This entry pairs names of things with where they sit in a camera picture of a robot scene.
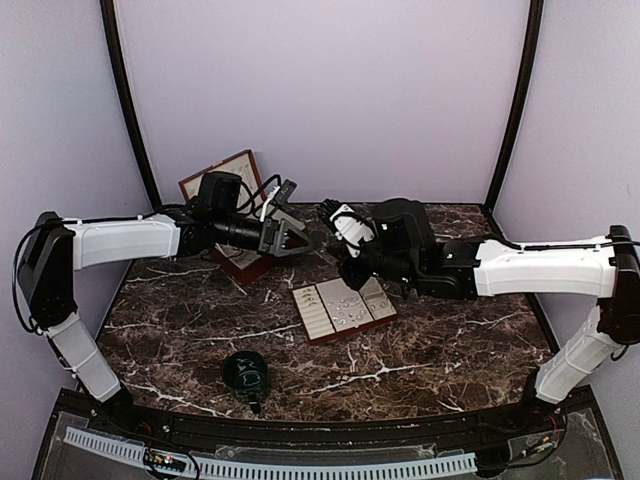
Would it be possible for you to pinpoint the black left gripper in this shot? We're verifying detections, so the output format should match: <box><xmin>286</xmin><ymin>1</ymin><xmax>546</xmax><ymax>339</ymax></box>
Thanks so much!
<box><xmin>214</xmin><ymin>212</ymin><xmax>318</xmax><ymax>258</ymax></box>

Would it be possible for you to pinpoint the red jewelry tray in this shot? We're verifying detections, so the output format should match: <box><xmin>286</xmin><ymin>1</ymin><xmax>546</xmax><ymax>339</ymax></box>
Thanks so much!
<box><xmin>292</xmin><ymin>278</ymin><xmax>397</xmax><ymax>345</ymax></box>

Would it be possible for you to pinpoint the red jewelry box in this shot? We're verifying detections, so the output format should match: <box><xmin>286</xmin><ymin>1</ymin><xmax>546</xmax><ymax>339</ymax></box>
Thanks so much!
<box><xmin>179</xmin><ymin>150</ymin><xmax>304</xmax><ymax>285</ymax></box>

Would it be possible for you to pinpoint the dark green glass mug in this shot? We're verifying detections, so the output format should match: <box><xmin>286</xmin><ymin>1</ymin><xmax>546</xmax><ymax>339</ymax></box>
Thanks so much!
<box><xmin>221</xmin><ymin>350</ymin><xmax>270</xmax><ymax>415</ymax></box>

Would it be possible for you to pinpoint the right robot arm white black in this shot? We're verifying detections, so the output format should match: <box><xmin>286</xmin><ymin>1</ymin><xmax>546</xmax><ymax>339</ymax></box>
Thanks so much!
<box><xmin>319</xmin><ymin>198</ymin><xmax>639</xmax><ymax>434</ymax></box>

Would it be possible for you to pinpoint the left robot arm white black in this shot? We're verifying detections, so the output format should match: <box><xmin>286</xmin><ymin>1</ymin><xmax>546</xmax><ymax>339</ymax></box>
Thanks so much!
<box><xmin>11</xmin><ymin>172</ymin><xmax>312</xmax><ymax>436</ymax></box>

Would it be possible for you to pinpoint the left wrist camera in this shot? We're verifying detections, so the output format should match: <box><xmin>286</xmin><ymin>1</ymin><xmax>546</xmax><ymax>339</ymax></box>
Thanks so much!
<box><xmin>259</xmin><ymin>179</ymin><xmax>297</xmax><ymax>222</ymax></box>

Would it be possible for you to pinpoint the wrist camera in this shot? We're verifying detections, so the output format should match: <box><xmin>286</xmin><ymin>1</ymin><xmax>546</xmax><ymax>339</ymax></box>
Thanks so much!
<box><xmin>259</xmin><ymin>179</ymin><xmax>297</xmax><ymax>222</ymax></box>
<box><xmin>318</xmin><ymin>199</ymin><xmax>375</xmax><ymax>258</ymax></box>

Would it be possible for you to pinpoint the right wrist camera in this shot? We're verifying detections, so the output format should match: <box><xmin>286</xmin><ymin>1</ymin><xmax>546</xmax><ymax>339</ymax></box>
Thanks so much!
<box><xmin>318</xmin><ymin>199</ymin><xmax>375</xmax><ymax>258</ymax></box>

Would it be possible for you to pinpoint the black front rail base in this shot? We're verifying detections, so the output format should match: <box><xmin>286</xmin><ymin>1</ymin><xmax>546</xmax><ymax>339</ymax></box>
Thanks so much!
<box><xmin>54</xmin><ymin>384</ymin><xmax>596</xmax><ymax>456</ymax></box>

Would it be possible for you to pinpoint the left black frame post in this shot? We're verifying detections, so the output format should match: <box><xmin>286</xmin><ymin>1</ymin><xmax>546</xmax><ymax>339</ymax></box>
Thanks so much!
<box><xmin>99</xmin><ymin>0</ymin><xmax>162</xmax><ymax>207</ymax></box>

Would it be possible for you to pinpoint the black frame post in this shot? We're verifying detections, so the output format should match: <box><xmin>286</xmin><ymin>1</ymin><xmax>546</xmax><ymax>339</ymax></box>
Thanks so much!
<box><xmin>99</xmin><ymin>0</ymin><xmax>162</xmax><ymax>207</ymax></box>
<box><xmin>487</xmin><ymin>0</ymin><xmax>545</xmax><ymax>216</ymax></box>

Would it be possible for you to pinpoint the white slotted cable duct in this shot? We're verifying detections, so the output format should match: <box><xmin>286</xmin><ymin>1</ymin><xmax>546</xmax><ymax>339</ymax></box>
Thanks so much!
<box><xmin>63</xmin><ymin>427</ymin><xmax>477</xmax><ymax>479</ymax></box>

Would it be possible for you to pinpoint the right black frame post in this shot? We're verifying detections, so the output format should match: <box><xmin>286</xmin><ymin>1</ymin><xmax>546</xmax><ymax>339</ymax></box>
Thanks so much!
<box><xmin>487</xmin><ymin>0</ymin><xmax>545</xmax><ymax>216</ymax></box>

